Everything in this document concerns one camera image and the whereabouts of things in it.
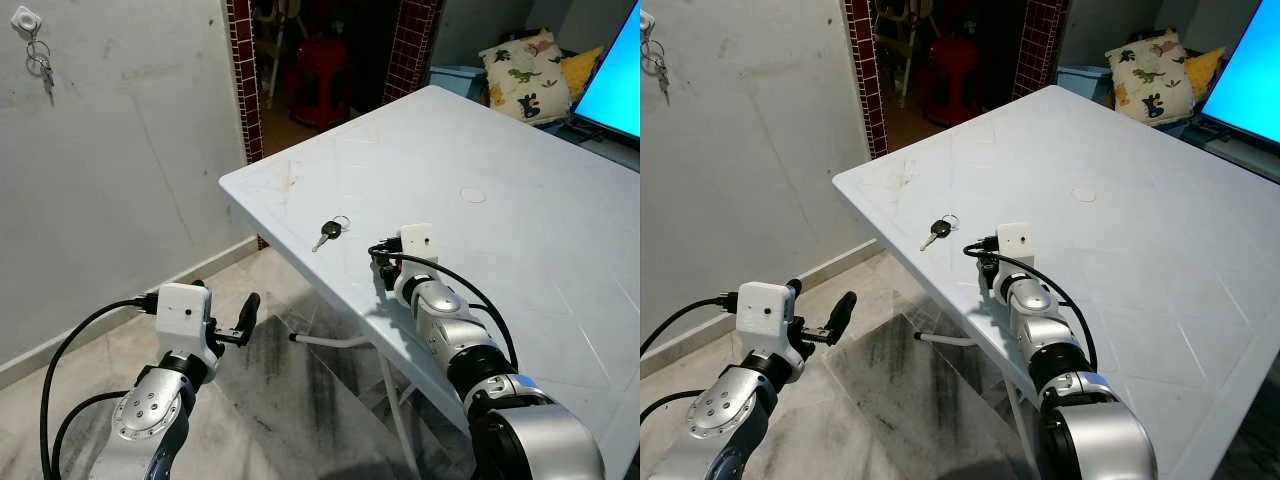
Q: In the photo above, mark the glowing blue screen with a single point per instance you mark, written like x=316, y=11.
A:
x=612, y=80
x=1245, y=75

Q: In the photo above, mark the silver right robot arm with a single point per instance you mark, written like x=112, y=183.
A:
x=1065, y=350
x=470, y=350

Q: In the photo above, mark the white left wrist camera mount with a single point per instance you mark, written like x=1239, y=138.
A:
x=765, y=310
x=185, y=312

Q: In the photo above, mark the cream dinosaur print pillow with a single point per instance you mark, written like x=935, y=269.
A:
x=1150, y=78
x=525, y=80

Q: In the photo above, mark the yellow pillow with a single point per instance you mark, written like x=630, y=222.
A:
x=582, y=72
x=1205, y=70

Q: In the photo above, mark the white square wall hook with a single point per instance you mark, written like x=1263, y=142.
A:
x=646, y=22
x=26, y=20

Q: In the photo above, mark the white metal table leg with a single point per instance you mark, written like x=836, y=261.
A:
x=1020, y=420
x=395, y=410

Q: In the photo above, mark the white plastic table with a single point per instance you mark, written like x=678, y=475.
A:
x=520, y=260
x=1150, y=260

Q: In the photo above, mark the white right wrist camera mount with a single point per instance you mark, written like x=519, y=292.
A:
x=418, y=243
x=1016, y=242

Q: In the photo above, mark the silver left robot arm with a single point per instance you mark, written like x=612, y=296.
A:
x=150, y=415
x=725, y=415

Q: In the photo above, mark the red plastic stool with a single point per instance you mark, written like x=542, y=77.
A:
x=952, y=72
x=320, y=75

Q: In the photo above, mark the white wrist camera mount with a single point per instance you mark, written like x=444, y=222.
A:
x=765, y=310
x=185, y=312
x=418, y=243
x=1016, y=242

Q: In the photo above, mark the grey low cabinet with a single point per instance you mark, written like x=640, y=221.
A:
x=600, y=148
x=1240, y=155

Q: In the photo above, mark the light blue plastic bin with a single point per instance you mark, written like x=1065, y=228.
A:
x=1082, y=78
x=455, y=78

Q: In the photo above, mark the wooden chair frame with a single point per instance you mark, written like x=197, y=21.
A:
x=272, y=40
x=900, y=35

